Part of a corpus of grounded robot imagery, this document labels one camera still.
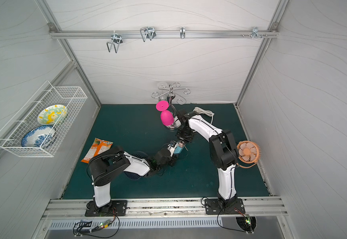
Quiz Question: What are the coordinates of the orange desk fan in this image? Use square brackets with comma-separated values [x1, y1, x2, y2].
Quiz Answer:
[237, 140, 261, 169]

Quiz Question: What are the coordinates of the pink goblet glass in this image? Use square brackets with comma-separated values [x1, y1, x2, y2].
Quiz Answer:
[156, 101, 174, 126]

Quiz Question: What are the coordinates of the yellow patterned bowl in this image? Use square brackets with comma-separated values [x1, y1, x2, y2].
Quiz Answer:
[37, 105, 68, 125]

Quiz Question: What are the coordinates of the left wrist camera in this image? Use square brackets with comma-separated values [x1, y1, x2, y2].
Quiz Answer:
[167, 142, 176, 156]

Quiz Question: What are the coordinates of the metal double hook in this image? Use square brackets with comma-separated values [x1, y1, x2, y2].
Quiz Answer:
[140, 26, 156, 42]
[106, 33, 123, 53]

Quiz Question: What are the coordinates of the metal hook right end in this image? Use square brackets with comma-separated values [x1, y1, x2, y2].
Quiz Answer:
[241, 27, 268, 39]

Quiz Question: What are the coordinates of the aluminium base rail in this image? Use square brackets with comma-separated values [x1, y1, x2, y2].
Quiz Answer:
[42, 197, 288, 220]

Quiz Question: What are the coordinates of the light blue power strip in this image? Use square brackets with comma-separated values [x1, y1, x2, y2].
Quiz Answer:
[174, 141, 185, 155]

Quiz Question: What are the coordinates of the navy blue desk fan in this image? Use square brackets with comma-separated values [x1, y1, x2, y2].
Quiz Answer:
[124, 151, 151, 180]

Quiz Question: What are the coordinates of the white wire wall basket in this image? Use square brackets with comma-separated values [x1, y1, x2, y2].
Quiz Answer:
[0, 81, 87, 158]

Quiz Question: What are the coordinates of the white power strip cord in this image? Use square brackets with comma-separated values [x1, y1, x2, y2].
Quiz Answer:
[192, 107, 215, 124]

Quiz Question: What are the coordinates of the orange snack packet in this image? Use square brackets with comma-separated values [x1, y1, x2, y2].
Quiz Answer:
[81, 138, 113, 163]

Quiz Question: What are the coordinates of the blue patterned bowl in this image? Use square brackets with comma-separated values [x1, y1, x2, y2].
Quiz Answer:
[21, 125, 56, 148]

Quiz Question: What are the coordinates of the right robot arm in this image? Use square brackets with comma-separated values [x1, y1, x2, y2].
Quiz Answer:
[176, 111, 238, 205]

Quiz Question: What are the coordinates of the chrome glass holder stand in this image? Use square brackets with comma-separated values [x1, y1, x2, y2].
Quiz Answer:
[151, 82, 191, 130]

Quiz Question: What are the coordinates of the aluminium top rail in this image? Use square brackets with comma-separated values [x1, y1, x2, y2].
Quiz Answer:
[50, 29, 280, 40]

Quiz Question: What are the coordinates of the small metal hook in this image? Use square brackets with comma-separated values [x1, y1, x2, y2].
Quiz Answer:
[179, 27, 185, 39]

